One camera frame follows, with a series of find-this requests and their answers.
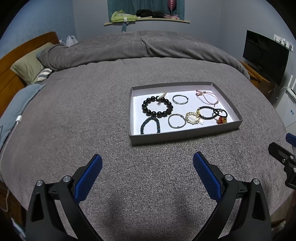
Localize dark red bead bracelet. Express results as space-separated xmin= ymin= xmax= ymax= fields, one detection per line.
xmin=196 ymin=105 xmax=219 ymax=121

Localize gold round hair clip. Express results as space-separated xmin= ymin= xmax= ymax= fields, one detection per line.
xmin=185 ymin=112 xmax=204 ymax=126

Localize thin grey cord bracelet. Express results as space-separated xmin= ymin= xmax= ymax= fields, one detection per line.
xmin=172 ymin=94 xmax=190 ymax=105

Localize silver bangle ring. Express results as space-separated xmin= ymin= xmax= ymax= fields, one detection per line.
xmin=167 ymin=113 xmax=187 ymax=129

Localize white cabinet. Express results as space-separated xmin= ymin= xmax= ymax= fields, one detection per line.
xmin=276 ymin=88 xmax=296 ymax=136

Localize white router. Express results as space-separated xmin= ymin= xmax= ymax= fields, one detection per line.
xmin=286 ymin=75 xmax=296 ymax=99

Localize wooden tv stand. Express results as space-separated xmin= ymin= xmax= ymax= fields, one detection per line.
xmin=240 ymin=61 xmax=276 ymax=104

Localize black television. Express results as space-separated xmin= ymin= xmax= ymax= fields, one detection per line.
xmin=243 ymin=30 xmax=290 ymax=86

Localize grey bed blanket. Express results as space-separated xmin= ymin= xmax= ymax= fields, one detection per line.
xmin=1 ymin=31 xmax=291 ymax=240

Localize light blue sheet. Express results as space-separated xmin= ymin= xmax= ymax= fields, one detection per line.
xmin=0 ymin=84 xmax=46 ymax=149

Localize grey cardboard tray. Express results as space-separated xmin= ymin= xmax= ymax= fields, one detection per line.
xmin=128 ymin=82 xmax=243 ymax=146

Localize wooden headboard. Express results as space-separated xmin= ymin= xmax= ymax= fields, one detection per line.
xmin=1 ymin=32 xmax=59 ymax=114

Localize striped pillow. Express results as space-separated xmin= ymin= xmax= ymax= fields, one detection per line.
xmin=34 ymin=68 xmax=53 ymax=83

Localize olive green pillow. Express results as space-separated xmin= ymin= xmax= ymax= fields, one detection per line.
xmin=10 ymin=43 xmax=53 ymax=85

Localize white plastic bag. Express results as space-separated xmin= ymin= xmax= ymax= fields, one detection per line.
xmin=66 ymin=36 xmax=78 ymax=47

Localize black items on shelf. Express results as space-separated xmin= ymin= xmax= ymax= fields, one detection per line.
xmin=135 ymin=9 xmax=165 ymax=18

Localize teal curtain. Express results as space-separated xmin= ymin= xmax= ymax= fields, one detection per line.
xmin=107 ymin=0 xmax=185 ymax=26

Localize wooden window shelf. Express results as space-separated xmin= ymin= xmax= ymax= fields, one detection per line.
xmin=104 ymin=18 xmax=190 ymax=26

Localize green cloth on shelf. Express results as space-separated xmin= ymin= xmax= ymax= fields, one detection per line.
xmin=111 ymin=10 xmax=138 ymax=23

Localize pink cord bracelet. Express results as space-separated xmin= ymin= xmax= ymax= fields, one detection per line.
xmin=196 ymin=89 xmax=220 ymax=107

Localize white wall hook rack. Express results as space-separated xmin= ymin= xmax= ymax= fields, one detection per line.
xmin=273 ymin=34 xmax=293 ymax=52

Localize white charging cable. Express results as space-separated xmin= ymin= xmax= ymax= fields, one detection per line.
xmin=0 ymin=114 xmax=23 ymax=212

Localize dark blue braided bracelet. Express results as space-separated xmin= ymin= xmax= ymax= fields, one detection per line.
xmin=139 ymin=115 xmax=162 ymax=135

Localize black bead bracelet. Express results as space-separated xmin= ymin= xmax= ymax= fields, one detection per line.
xmin=141 ymin=95 xmax=174 ymax=119

